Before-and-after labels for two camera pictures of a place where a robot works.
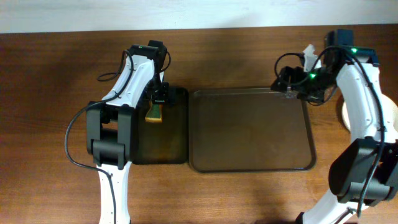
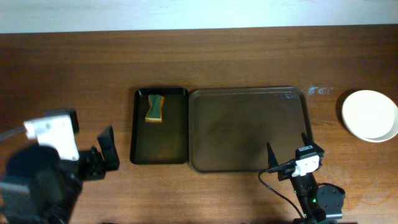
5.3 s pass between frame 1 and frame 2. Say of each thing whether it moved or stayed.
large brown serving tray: stayed
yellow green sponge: stayed
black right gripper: moved
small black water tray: stayed
